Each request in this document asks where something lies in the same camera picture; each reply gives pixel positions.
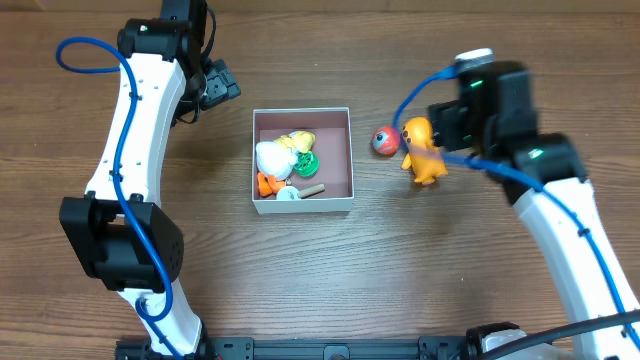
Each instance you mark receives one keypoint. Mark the white box with pink interior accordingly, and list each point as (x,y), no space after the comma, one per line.
(332,130)

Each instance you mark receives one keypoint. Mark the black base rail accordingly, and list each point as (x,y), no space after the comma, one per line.
(422,348)

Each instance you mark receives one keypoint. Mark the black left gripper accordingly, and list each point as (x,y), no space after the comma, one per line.
(220,85)

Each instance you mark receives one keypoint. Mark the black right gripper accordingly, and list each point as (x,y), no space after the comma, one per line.
(442,130)

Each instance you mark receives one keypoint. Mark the red ball with eye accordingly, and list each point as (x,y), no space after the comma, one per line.
(386,141)

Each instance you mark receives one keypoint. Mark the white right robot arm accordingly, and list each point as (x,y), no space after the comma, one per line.
(492,126)

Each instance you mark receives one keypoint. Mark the green plastic spinning top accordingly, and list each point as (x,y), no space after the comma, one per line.
(307,164)

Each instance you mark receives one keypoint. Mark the orange dinosaur figure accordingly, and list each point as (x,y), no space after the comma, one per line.
(422,156)

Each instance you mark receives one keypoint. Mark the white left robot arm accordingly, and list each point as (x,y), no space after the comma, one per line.
(117,229)

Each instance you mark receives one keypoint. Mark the white plush duck toy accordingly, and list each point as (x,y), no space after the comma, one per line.
(275,160)

